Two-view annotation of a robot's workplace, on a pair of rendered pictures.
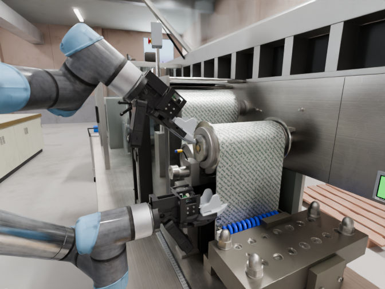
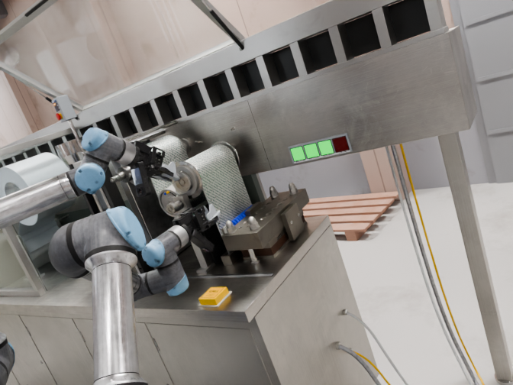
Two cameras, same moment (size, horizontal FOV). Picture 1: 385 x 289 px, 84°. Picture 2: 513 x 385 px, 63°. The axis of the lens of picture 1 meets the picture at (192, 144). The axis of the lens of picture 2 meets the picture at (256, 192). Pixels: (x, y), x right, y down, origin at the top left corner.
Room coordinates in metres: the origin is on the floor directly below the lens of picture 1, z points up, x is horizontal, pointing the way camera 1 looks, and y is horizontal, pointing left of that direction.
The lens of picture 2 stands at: (-0.89, 0.49, 1.49)
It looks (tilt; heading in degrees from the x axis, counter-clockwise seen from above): 14 degrees down; 332
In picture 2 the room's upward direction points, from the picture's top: 20 degrees counter-clockwise
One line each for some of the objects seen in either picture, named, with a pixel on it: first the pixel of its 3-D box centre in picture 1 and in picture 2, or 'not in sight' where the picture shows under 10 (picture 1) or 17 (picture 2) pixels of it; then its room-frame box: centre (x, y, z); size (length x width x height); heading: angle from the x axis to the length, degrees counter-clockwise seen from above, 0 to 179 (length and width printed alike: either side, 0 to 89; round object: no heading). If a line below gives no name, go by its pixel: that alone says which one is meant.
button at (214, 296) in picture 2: not in sight; (214, 296); (0.33, 0.11, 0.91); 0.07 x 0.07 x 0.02; 25
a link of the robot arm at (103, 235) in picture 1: (105, 230); (161, 250); (0.40, 0.19, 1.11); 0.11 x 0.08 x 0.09; 115
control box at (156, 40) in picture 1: (154, 35); (62, 109); (1.09, 0.18, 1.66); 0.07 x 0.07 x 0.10; 10
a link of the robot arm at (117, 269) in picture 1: (105, 264); (168, 277); (0.41, 0.20, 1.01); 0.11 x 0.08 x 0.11; 57
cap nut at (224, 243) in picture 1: (225, 237); (230, 226); (0.45, -0.08, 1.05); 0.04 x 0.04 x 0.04
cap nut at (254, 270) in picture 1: (254, 263); (252, 222); (0.37, -0.13, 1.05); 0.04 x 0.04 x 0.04
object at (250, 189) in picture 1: (250, 191); (229, 198); (0.57, -0.17, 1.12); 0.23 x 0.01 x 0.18; 115
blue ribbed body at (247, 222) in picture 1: (252, 223); (241, 218); (0.55, -0.18, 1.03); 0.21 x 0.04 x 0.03; 115
